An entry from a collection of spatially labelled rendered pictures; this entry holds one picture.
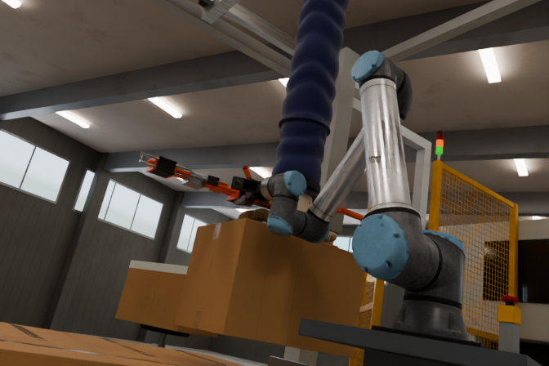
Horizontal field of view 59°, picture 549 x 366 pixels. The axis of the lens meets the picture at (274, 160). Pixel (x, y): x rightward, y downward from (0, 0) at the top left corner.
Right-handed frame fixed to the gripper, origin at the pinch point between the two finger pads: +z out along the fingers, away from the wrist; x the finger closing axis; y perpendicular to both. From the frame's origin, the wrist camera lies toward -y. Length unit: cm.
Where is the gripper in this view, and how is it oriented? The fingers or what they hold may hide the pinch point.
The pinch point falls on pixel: (236, 194)
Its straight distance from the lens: 193.7
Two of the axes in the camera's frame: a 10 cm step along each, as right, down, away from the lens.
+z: -5.9, 1.8, 7.9
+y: 7.9, 3.4, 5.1
